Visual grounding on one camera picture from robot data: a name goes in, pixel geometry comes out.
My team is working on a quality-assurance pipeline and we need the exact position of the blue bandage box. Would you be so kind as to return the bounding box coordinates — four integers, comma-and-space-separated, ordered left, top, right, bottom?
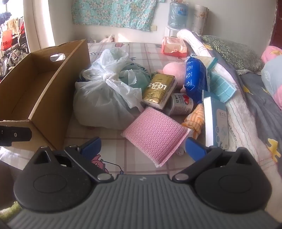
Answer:
202, 90, 229, 150

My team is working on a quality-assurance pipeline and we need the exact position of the pink scrubbing sponge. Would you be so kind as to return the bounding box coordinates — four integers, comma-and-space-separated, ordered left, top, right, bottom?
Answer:
122, 107, 191, 168

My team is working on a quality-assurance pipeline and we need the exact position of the blue wet wipes pack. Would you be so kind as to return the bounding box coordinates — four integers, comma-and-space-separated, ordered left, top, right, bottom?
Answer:
184, 57, 208, 104

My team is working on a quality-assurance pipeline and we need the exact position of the pink plush pig toy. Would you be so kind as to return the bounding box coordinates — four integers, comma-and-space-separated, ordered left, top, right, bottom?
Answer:
157, 62, 186, 93

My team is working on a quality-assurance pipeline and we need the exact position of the white cotton swab bag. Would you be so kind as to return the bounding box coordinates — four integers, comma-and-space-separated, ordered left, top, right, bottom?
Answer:
194, 56, 218, 71

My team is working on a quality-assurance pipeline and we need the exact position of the orange striped towel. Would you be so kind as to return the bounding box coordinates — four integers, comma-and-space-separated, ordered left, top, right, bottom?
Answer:
181, 104, 205, 139

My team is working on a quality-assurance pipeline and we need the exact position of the white red label can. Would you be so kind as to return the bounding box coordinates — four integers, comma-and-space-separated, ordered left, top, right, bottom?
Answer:
164, 93, 194, 116

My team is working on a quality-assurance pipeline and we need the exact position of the white rolled blanket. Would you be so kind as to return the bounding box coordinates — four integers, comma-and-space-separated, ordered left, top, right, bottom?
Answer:
176, 29, 272, 174

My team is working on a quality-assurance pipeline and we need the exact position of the white tied plastic bag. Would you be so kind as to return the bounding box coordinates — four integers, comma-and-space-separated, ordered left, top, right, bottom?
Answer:
73, 48, 152, 130

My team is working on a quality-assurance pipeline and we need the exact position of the brown cardboard box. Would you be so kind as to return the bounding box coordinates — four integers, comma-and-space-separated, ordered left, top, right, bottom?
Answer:
1, 40, 90, 151

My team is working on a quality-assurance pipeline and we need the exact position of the teal checkered cloth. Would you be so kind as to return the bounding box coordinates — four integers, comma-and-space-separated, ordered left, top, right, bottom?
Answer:
209, 72, 237, 103

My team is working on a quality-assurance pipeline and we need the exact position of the gold tissue pack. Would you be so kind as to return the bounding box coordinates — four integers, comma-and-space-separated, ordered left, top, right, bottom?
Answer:
142, 73, 177, 110

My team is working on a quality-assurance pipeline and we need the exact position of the grey bed sheet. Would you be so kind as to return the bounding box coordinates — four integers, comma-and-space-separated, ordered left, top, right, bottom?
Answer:
239, 72, 281, 175

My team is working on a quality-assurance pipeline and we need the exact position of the red bag on rack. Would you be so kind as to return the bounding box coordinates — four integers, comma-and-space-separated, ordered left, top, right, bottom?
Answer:
1, 30, 17, 51

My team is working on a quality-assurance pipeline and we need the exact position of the dark floral pillow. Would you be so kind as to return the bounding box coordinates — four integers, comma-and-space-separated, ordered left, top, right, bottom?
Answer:
201, 35, 264, 73

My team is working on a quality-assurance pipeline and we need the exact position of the red wet wipes pack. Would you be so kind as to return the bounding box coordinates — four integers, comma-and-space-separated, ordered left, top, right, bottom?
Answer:
162, 36, 188, 58

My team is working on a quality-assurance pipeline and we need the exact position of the pink blue quilt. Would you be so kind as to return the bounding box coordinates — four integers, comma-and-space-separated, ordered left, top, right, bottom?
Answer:
261, 46, 282, 109

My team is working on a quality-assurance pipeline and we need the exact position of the white water dispenser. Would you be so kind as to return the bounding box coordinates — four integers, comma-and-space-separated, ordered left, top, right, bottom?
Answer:
164, 26, 180, 37

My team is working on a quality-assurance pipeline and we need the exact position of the rolled floral mat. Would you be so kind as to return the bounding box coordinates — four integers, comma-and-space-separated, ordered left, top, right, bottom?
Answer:
191, 4, 209, 35

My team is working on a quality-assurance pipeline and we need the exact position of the blue water jug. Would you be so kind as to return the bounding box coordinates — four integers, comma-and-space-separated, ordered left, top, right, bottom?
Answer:
168, 1, 189, 30

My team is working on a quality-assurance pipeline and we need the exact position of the teal floral wall cloth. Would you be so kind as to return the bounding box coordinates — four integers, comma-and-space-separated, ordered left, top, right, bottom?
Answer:
71, 0, 159, 32

